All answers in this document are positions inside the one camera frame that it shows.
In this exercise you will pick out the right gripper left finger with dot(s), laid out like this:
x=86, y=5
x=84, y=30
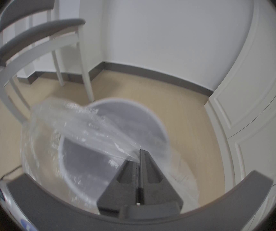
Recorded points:
x=118, y=189

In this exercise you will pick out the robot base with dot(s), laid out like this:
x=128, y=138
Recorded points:
x=5, y=196

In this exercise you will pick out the white trash bin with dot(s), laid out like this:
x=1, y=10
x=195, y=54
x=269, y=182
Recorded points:
x=133, y=119

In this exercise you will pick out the white wardrobe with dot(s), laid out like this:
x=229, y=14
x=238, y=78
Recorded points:
x=261, y=105

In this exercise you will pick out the clear plastic bag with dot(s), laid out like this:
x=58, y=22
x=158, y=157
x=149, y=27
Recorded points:
x=80, y=126

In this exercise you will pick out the grey seat white chair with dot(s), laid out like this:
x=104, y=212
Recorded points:
x=44, y=28

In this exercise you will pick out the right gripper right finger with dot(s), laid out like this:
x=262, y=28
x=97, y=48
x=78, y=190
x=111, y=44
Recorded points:
x=157, y=186

